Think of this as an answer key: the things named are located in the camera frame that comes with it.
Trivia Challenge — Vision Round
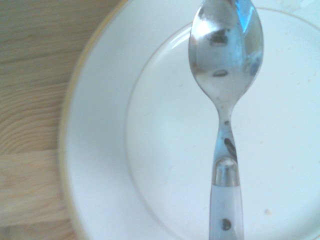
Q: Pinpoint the steel spoon with white handle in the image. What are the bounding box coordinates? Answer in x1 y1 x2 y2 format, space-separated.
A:
188 0 265 240

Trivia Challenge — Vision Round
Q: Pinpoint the white plate with gold rim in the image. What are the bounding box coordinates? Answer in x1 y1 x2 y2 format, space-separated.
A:
58 0 320 240

